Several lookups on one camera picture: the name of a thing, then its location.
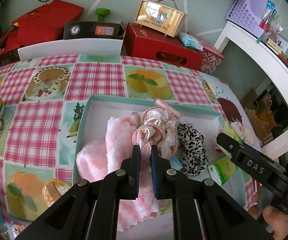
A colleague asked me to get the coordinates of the pen holder with pens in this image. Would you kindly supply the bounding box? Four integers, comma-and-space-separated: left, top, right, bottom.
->
257, 1, 288, 54

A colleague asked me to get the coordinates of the pink fluffy cloth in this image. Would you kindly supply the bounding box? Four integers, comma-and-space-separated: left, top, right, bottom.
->
76, 99, 181, 232

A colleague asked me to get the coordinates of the wooden box with handle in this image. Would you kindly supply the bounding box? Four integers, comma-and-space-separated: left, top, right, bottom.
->
135, 0, 186, 37

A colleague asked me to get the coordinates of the green dumbbell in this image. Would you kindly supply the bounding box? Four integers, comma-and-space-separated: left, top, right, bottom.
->
95, 8, 111, 22

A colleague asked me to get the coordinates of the pink floral scrunchie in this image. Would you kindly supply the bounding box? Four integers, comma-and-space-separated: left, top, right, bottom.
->
132, 106, 179, 160

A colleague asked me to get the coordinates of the blue face mask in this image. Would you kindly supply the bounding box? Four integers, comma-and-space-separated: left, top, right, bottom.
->
170, 156, 183, 174

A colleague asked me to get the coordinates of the purple plastic basket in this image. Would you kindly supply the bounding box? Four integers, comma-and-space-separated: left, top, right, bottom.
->
225, 0, 268, 37

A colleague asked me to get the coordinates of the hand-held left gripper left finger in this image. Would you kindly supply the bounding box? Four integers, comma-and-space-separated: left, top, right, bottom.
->
15, 144, 141, 240

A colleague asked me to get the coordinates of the teal cardboard box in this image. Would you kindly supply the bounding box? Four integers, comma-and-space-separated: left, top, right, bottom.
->
72, 94, 225, 233

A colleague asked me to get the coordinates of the red patterned box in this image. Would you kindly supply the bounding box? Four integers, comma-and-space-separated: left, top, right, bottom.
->
200, 46, 226, 75

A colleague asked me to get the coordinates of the printed checkered tablecloth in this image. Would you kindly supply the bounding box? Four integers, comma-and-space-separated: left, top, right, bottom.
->
0, 54, 262, 240

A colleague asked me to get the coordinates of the red cardboard box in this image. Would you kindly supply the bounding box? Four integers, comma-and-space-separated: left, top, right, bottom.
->
11, 0, 84, 47
0, 29, 22, 60

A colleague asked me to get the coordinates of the red box with cutout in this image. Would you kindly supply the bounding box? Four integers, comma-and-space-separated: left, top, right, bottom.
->
123, 22, 204, 70

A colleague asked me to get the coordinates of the black cardboard box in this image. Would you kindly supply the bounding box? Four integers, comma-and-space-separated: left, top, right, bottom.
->
63, 21, 124, 40

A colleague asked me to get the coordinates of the white desk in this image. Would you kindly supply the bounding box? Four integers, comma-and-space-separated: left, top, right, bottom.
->
213, 21, 288, 155

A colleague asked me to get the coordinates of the leopard print scrunchie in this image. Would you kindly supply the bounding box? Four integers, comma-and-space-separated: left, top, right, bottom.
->
176, 123, 209, 177

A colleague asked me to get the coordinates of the person's right hand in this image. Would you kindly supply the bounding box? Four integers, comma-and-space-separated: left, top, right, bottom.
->
248, 192, 288, 240

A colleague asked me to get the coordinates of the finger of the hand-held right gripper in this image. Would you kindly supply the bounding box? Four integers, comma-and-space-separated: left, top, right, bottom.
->
216, 132, 245, 158

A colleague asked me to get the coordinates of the light blue packet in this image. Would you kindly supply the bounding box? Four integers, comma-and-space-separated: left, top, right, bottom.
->
179, 32, 204, 50

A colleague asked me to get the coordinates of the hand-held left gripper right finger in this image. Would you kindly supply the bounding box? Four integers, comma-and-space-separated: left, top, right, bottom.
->
150, 144, 272, 240

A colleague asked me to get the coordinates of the white board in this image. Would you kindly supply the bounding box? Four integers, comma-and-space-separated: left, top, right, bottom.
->
17, 39, 124, 60

